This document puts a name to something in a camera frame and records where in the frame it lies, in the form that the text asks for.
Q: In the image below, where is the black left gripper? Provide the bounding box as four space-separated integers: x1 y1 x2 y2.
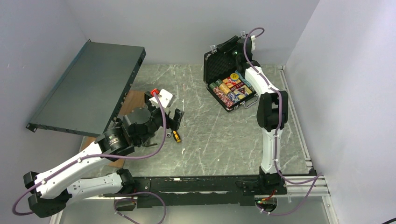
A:
137 93 184 146

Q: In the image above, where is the yellow round blind button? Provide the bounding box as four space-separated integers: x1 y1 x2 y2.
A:
230 73 240 82

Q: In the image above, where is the black poker set case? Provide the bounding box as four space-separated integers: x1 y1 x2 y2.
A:
203 32 271 115

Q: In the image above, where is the blue playing card deck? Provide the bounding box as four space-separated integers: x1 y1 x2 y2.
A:
233 85 252 99

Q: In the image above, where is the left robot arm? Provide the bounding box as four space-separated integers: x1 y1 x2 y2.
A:
23 106 184 217

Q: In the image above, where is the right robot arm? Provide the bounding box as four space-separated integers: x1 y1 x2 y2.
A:
213 35 288 194

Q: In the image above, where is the silver ratchet wrench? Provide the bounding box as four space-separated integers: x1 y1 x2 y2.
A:
166 129 172 138

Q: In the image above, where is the yellow black screwdriver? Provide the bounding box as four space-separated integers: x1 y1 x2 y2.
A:
172 130 182 143

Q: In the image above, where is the red playing card deck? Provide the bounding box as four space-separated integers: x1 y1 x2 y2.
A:
222 77 241 89

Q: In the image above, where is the black clamp tool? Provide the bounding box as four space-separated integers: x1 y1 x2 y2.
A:
141 138 157 147

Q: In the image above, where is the brown wooden board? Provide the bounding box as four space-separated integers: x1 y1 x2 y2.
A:
81 90 146 169

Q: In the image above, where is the dark rack server chassis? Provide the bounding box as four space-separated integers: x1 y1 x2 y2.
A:
26 41 146 137

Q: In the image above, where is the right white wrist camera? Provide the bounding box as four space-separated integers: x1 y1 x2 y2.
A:
250 35 256 51

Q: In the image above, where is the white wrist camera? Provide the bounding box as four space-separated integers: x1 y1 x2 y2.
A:
250 35 256 51
149 88 175 108

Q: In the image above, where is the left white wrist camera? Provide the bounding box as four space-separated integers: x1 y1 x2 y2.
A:
149 88 175 108

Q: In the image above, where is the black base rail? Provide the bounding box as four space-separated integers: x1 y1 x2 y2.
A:
102 168 318 208

